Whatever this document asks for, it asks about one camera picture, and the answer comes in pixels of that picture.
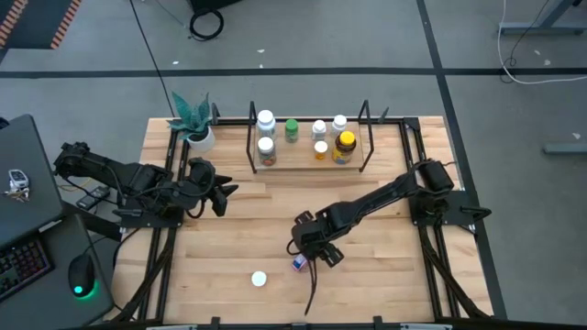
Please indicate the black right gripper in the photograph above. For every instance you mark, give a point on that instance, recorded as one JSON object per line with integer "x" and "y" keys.
{"x": 316, "y": 236}

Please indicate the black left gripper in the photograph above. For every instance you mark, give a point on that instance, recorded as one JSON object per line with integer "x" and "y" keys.
{"x": 202, "y": 179}

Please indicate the pink bottle white lid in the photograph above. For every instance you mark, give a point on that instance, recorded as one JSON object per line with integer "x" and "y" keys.
{"x": 299, "y": 262}

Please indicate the white lid bottle peach label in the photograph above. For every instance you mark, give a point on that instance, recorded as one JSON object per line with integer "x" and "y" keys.
{"x": 266, "y": 149}

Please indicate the orange pill vial white cap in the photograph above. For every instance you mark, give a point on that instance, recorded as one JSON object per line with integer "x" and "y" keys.
{"x": 321, "y": 149}
{"x": 259, "y": 278}

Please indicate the large white bottle blue label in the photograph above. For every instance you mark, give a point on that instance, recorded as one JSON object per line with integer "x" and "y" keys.
{"x": 266, "y": 120}

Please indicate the green caffeine bottle green lid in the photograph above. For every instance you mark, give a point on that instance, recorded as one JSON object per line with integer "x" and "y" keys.
{"x": 291, "y": 128}

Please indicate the brown fish oil bottle yellow lid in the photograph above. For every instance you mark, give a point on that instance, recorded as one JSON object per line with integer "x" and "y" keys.
{"x": 345, "y": 144}

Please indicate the white capped medicine bottle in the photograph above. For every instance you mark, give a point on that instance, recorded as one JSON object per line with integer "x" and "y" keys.
{"x": 318, "y": 128}
{"x": 339, "y": 123}

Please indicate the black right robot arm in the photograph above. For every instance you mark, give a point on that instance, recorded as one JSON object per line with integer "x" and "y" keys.
{"x": 380, "y": 197}

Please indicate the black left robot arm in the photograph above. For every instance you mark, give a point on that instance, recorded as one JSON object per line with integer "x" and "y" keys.
{"x": 137, "y": 179}

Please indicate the potted plant white pot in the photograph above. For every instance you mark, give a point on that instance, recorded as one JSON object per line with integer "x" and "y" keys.
{"x": 202, "y": 139}

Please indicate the black power adapter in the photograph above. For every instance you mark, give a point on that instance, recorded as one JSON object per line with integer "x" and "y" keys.
{"x": 94, "y": 194}

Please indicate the black computer mouse green light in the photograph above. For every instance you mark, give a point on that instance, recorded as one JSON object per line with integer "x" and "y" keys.
{"x": 81, "y": 275}

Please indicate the dark grey side desk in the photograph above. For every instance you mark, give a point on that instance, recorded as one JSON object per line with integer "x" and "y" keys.
{"x": 50, "y": 302}

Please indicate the key fob with keys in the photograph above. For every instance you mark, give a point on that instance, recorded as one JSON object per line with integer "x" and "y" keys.
{"x": 18, "y": 179}

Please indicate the black backlit keyboard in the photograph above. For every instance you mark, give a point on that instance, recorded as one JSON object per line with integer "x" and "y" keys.
{"x": 20, "y": 268}

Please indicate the wooden shelf black metal frame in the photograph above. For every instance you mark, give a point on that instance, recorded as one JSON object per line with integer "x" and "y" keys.
{"x": 298, "y": 158}

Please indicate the black metal table frame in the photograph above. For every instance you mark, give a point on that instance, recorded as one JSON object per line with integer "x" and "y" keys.
{"x": 411, "y": 124}

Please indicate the grey desk leg frame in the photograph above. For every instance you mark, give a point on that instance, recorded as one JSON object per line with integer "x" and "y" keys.
{"x": 541, "y": 29}
{"x": 566, "y": 148}

